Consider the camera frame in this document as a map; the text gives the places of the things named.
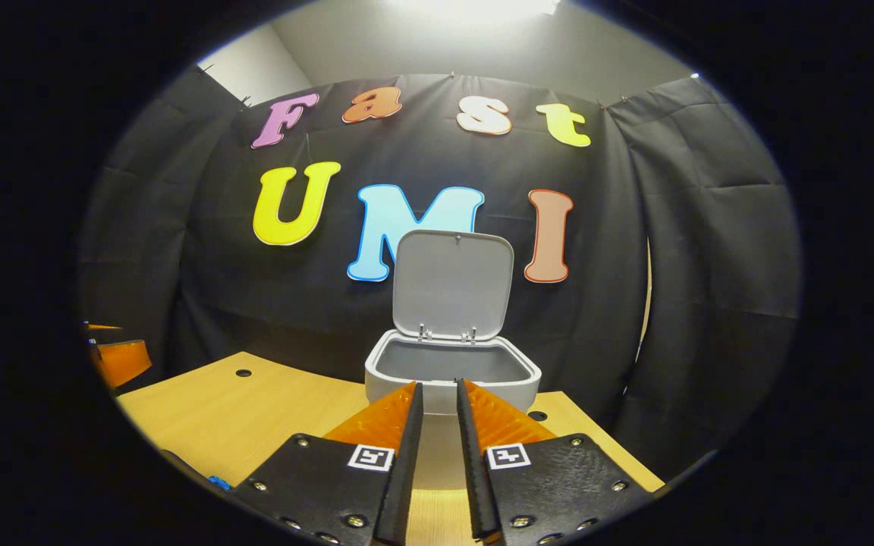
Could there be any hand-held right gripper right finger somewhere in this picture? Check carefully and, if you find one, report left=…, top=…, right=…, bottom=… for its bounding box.
left=456, top=379, right=654, bottom=546

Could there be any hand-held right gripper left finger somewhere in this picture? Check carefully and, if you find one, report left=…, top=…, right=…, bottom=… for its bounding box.
left=231, top=381, right=424, bottom=546

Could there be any grey desktop garbage bin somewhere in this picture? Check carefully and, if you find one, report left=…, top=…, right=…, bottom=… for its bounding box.
left=364, top=229, right=542, bottom=492

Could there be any wooden desktop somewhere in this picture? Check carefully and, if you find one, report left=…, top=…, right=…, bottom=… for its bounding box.
left=115, top=350, right=665, bottom=546

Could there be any black backdrop cloth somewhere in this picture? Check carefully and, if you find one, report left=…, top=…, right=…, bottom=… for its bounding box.
left=77, top=64, right=802, bottom=482

